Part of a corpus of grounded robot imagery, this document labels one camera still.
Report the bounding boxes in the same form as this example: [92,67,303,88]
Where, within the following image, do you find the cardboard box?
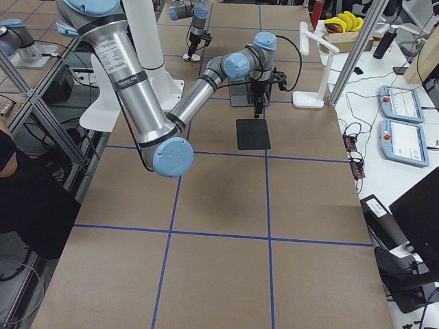
[320,32,374,53]

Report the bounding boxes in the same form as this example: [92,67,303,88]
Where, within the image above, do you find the black mouse pad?
[236,119,271,150]

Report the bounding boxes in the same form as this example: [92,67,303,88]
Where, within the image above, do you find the red cylinder object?
[311,0,324,30]

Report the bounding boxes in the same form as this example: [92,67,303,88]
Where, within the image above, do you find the blue teach pendant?
[379,85,425,123]
[379,119,429,167]

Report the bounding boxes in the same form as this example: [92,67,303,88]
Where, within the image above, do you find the person in dark clothes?
[1,128,80,260]

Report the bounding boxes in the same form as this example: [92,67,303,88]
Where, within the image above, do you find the grey laptop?
[229,75,253,107]

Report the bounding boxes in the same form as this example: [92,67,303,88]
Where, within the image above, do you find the white wireless mouse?
[182,53,201,62]

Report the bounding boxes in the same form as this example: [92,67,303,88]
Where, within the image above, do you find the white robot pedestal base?
[123,0,185,111]

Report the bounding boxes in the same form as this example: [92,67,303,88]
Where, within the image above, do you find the black monitor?
[390,168,438,271]

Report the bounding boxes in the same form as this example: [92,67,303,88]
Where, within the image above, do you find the near blue teach pendant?
[379,119,429,167]

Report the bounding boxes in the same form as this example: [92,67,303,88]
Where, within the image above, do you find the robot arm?
[169,1,212,62]
[56,1,277,178]

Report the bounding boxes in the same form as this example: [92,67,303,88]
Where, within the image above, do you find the orange black circuit board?
[342,133,365,180]

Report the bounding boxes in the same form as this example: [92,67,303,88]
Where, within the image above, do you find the aluminium frame post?
[328,0,388,108]

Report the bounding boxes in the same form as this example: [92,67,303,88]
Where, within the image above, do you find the black water bottle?
[372,25,398,59]

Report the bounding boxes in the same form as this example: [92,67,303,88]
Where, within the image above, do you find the yellow bananas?
[324,11,364,34]

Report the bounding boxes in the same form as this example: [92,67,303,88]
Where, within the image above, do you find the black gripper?
[188,29,212,56]
[250,67,287,119]

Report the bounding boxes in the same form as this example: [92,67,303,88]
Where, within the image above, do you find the far blue teach pendant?
[379,85,425,123]

